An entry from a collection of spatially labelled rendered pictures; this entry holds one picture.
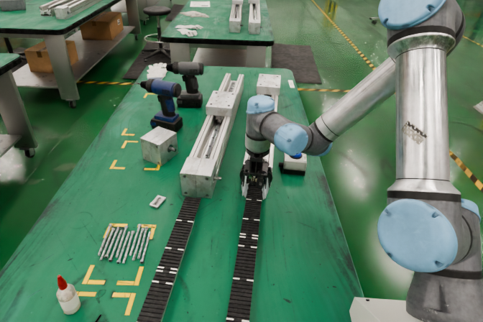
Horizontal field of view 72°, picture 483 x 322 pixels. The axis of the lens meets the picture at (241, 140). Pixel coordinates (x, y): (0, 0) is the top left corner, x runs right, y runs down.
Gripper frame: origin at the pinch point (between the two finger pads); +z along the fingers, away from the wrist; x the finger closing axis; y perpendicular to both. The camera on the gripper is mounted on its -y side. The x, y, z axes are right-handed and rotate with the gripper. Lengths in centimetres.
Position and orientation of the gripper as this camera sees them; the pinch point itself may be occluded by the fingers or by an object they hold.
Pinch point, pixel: (254, 193)
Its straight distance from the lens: 111.3
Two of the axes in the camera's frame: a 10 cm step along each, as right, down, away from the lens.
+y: -1.2, 5.3, -8.4
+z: -0.3, 8.4, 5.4
